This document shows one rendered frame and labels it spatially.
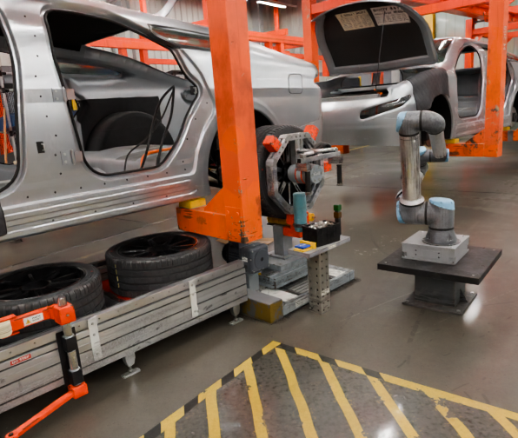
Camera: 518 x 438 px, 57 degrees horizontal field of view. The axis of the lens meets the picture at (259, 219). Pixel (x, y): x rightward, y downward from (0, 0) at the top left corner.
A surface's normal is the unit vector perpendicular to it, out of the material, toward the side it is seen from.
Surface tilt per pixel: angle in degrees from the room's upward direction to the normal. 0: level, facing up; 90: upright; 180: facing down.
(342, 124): 89
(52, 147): 90
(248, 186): 90
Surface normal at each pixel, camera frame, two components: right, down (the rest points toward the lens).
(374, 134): -0.39, 0.50
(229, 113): -0.70, 0.22
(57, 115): 0.70, 0.08
